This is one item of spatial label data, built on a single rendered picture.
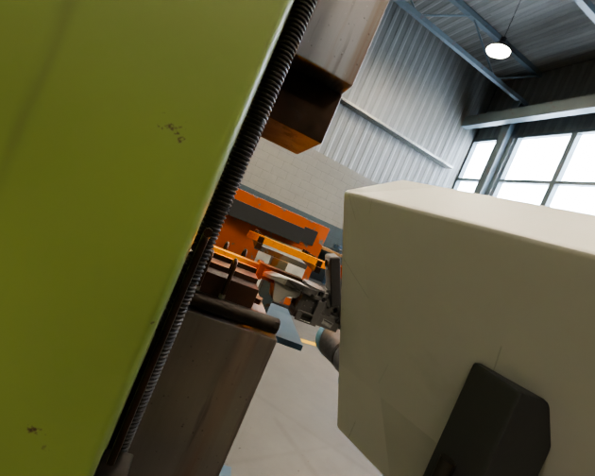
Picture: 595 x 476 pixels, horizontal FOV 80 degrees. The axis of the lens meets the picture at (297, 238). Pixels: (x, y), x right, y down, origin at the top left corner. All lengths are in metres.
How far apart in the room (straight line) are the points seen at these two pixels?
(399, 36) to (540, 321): 10.40
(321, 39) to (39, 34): 0.42
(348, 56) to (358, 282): 0.43
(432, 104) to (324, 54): 10.28
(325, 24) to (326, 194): 8.50
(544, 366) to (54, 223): 0.35
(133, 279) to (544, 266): 0.29
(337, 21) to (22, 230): 0.53
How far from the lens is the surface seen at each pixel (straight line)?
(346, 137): 9.35
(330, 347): 0.97
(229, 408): 0.71
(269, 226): 4.24
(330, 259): 0.78
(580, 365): 0.25
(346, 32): 0.67
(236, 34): 0.33
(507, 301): 0.25
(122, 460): 0.47
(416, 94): 10.59
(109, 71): 0.33
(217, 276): 0.65
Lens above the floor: 1.12
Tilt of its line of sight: 2 degrees down
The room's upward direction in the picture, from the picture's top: 23 degrees clockwise
